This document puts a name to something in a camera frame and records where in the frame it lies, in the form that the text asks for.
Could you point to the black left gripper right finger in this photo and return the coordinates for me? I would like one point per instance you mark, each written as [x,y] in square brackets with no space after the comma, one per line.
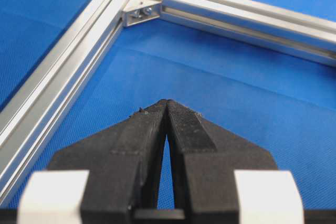
[203,159]

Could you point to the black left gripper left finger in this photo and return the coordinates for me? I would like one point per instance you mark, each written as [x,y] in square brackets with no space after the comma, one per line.
[124,163]

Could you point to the silver aluminium extrusion frame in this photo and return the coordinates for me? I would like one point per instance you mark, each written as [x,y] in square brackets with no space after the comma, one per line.
[263,69]

